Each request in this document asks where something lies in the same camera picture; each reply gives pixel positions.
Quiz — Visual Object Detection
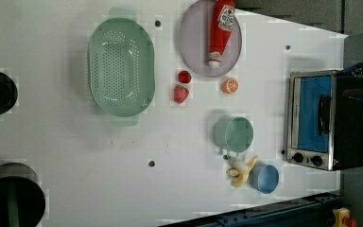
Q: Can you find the orange slice toy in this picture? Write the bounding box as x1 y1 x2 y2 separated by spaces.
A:
221 78 239 94

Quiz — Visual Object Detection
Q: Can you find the blue metal frame rail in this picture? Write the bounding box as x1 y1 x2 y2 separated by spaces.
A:
162 193 342 227

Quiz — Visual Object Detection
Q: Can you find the green cup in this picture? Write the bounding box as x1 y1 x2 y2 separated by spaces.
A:
214 116 253 153

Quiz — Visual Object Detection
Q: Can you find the black silver toaster oven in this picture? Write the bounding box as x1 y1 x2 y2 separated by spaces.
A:
285 70 363 171

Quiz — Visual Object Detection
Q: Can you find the blue cup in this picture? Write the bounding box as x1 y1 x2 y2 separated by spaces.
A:
250 163 279 194

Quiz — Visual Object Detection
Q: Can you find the green plastic colander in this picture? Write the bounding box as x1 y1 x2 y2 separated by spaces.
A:
87 7 155 127

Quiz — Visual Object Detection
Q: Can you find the large red strawberry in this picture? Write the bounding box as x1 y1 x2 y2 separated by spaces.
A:
174 85 189 104

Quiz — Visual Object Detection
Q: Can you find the small red strawberry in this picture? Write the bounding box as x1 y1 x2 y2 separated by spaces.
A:
178 70 192 84

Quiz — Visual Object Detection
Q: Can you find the grey round plate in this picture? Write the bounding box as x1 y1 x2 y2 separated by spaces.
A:
179 0 242 78

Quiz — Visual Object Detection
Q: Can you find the peeled banana toy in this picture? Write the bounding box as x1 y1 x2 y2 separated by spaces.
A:
226 155 258 188

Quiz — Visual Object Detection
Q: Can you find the yellow red object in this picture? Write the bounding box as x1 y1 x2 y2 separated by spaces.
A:
332 207 358 227

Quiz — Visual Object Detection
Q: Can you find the red ketchup bottle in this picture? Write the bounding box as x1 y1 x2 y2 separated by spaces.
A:
208 0 235 68

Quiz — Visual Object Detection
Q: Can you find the black cylinder with green stripe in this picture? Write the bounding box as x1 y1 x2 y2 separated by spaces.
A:
0 163 46 227

